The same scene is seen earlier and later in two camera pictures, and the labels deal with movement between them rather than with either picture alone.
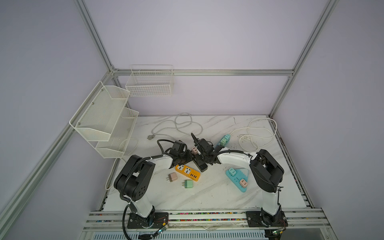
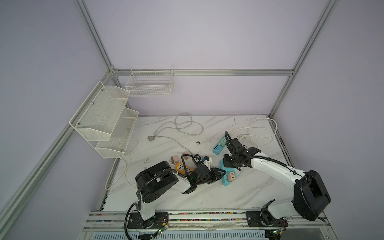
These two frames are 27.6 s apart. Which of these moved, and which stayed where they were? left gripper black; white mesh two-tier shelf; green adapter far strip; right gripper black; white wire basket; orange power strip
Moved: left gripper black; right gripper black
Stayed: white wire basket; orange power strip; white mesh two-tier shelf; green adapter far strip
